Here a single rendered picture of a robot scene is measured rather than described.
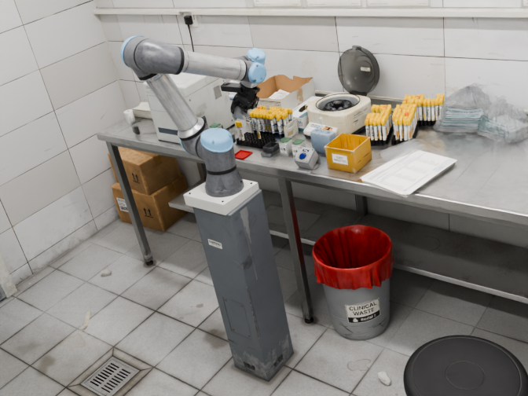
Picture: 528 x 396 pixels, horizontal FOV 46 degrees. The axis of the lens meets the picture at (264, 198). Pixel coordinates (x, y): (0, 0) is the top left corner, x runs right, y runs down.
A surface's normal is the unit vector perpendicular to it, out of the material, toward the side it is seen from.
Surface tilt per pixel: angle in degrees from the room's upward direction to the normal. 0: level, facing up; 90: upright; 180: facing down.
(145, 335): 0
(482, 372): 1
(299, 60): 90
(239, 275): 90
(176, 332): 0
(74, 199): 90
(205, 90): 90
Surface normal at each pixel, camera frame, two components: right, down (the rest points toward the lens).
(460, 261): -0.17, -0.86
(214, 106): 0.79, 0.18
